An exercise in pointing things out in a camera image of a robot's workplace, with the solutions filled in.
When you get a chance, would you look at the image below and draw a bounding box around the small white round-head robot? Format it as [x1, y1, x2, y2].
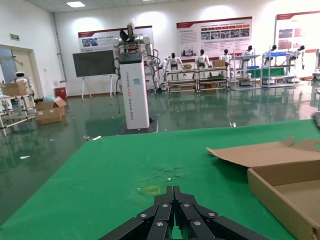
[12, 71, 33, 87]

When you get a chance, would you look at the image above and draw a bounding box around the open brown cardboard box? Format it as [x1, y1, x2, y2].
[206, 136, 320, 240]

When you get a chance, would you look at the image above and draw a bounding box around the grey wall pipe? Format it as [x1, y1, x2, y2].
[51, 11, 68, 83]

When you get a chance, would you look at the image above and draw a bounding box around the white pipe rack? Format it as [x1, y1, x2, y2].
[0, 86, 36, 137]

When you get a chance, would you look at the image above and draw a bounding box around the metal shelf with blue tray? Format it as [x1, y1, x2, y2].
[231, 53, 262, 91]
[260, 51, 296, 89]

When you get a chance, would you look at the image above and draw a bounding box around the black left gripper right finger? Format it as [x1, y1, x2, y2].
[173, 185, 271, 240]

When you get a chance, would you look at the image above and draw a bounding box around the brown cardboard carton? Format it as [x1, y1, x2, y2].
[1, 81, 28, 97]

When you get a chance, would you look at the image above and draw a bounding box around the white black humanoid robot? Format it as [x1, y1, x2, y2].
[219, 48, 232, 67]
[195, 49, 210, 69]
[241, 45, 254, 64]
[294, 44, 307, 71]
[263, 44, 278, 62]
[161, 52, 183, 76]

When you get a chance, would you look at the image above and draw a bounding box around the red white wall info board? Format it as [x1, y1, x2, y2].
[274, 11, 320, 54]
[176, 16, 253, 59]
[77, 24, 154, 52]

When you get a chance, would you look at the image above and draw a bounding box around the black screen on stand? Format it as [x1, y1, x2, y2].
[72, 49, 119, 99]

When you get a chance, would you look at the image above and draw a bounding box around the open cardboard shipping box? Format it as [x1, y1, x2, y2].
[34, 98, 68, 126]

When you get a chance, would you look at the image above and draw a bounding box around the beige door with window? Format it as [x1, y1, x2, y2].
[0, 44, 38, 101]

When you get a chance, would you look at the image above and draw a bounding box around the red floor cabinet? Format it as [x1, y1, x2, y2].
[54, 86, 68, 100]

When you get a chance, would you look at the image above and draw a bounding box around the pipe rack with wooden shelves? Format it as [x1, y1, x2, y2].
[165, 68, 198, 94]
[196, 65, 230, 92]

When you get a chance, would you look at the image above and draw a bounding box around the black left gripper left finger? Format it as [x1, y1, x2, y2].
[99, 185, 175, 240]

